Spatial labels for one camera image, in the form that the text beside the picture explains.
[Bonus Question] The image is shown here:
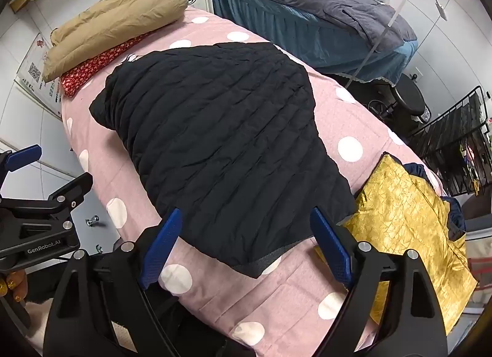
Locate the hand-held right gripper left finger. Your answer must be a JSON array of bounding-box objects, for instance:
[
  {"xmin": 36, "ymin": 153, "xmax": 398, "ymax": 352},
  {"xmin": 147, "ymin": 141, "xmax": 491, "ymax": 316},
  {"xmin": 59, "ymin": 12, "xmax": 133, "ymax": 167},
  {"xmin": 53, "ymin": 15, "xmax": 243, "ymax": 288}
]
[{"xmin": 43, "ymin": 208, "xmax": 183, "ymax": 357}]

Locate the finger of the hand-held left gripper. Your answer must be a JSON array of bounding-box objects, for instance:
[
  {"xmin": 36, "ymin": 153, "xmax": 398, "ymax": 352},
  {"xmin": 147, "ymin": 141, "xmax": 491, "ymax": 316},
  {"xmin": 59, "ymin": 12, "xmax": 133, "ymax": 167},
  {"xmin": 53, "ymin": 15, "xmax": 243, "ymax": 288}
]
[
  {"xmin": 0, "ymin": 144, "xmax": 42, "ymax": 188},
  {"xmin": 0, "ymin": 173, "xmax": 94, "ymax": 229}
]

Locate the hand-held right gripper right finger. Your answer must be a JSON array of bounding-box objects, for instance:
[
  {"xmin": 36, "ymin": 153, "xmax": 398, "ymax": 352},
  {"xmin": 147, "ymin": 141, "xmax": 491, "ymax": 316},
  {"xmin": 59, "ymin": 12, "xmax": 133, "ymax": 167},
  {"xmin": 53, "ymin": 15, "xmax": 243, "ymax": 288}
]
[{"xmin": 309, "ymin": 207, "xmax": 448, "ymax": 357}]

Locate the black quilted jacket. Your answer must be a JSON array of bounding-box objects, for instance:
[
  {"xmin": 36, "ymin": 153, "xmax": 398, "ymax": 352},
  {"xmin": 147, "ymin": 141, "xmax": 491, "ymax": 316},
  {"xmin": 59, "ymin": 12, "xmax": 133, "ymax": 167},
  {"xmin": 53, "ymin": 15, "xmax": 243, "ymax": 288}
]
[{"xmin": 89, "ymin": 42, "xmax": 357, "ymax": 279}]

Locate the person's left hand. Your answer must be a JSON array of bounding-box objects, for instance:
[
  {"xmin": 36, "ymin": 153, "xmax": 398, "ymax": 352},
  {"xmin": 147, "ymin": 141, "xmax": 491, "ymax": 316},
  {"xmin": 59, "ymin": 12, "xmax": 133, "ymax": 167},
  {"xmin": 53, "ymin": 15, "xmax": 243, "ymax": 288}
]
[{"xmin": 0, "ymin": 268, "xmax": 28, "ymax": 304}]

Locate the pink polka dot blanket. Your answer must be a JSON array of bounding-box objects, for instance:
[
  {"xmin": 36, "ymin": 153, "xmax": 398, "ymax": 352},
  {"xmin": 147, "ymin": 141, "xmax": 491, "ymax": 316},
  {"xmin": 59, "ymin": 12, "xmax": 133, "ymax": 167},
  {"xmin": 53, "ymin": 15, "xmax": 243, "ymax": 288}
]
[{"xmin": 59, "ymin": 7, "xmax": 448, "ymax": 348}]

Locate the gold crinkled cloth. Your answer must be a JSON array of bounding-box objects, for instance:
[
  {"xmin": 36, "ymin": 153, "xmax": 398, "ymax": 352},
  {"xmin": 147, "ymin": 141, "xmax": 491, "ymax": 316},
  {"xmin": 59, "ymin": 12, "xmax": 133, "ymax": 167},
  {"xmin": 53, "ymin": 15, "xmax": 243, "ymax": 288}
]
[{"xmin": 315, "ymin": 153, "xmax": 478, "ymax": 336}]

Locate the red floral pillow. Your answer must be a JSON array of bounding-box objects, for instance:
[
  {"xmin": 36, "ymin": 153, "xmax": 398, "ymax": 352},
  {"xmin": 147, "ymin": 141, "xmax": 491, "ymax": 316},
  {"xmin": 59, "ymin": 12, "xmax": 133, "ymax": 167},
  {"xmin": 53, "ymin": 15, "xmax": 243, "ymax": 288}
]
[{"xmin": 60, "ymin": 32, "xmax": 150, "ymax": 97}]

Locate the navy blue cloth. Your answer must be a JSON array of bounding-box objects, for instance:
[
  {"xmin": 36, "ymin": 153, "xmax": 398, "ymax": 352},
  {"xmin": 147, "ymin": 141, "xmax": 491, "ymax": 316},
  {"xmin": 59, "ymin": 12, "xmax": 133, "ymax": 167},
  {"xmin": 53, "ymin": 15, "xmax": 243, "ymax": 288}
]
[{"xmin": 402, "ymin": 162, "xmax": 466, "ymax": 242}]

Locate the tan pillow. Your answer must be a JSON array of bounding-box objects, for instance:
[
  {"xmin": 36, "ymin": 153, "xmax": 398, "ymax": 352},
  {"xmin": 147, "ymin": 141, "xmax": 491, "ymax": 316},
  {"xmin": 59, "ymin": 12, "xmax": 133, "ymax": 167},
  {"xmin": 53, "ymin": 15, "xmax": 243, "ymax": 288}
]
[{"xmin": 42, "ymin": 0, "xmax": 189, "ymax": 83}]

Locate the black round stool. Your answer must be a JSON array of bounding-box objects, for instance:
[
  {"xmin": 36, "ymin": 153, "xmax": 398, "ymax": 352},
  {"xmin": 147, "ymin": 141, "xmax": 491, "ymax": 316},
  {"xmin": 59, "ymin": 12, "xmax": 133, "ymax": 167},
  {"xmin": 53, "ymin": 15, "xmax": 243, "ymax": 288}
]
[{"xmin": 369, "ymin": 73, "xmax": 431, "ymax": 125}]

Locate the wall poster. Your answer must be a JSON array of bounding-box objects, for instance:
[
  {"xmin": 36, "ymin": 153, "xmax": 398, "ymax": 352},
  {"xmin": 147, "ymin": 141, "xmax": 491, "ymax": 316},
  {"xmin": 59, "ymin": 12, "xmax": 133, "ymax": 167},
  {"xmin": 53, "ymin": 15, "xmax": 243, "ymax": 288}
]
[{"xmin": 15, "ymin": 32, "xmax": 64, "ymax": 121}]

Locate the black wire rack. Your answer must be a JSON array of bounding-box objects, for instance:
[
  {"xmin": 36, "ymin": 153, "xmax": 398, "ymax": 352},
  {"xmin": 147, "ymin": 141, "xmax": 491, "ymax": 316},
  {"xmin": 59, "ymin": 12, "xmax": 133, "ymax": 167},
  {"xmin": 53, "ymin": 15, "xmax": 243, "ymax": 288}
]
[{"xmin": 409, "ymin": 86, "xmax": 490, "ymax": 196}]

